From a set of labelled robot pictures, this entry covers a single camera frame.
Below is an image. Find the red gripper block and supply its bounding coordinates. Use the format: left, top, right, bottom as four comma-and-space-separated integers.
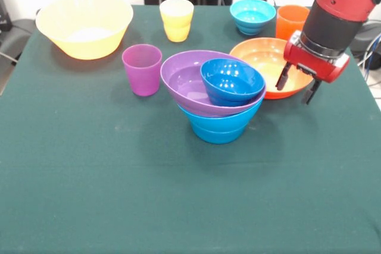
275, 30, 351, 106

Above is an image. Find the orange shallow plastic bowl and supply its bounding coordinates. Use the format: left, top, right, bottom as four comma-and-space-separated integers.
229, 37, 315, 101

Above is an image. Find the small dark blue bowl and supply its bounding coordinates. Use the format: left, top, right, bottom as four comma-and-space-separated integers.
200, 58, 266, 107

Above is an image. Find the medium light blue bowl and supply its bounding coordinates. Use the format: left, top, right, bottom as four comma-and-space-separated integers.
177, 96, 266, 133

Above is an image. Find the large purple plastic bowl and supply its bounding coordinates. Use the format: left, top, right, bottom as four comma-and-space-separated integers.
160, 50, 268, 118

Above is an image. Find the orange-red plastic cup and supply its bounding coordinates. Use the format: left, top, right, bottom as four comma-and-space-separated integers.
275, 4, 311, 42

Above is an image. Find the small cyan plastic bowl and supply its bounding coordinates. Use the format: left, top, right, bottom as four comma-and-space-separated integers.
229, 0, 277, 36

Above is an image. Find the small light blue bowl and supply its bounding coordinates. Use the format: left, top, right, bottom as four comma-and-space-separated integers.
192, 126, 248, 145

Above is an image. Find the yellow plastic cup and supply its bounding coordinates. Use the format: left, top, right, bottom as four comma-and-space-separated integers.
163, 23, 191, 43
159, 0, 195, 29

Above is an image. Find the dark green tablecloth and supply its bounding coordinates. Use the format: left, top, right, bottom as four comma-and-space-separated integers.
0, 4, 381, 254

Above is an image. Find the purple plastic cup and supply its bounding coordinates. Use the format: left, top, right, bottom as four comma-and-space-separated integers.
121, 43, 163, 97

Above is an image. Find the large yellow plastic bowl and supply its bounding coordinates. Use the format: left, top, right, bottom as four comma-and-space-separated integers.
35, 0, 134, 60

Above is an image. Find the blue cable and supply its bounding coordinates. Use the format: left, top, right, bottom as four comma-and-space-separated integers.
364, 34, 381, 72

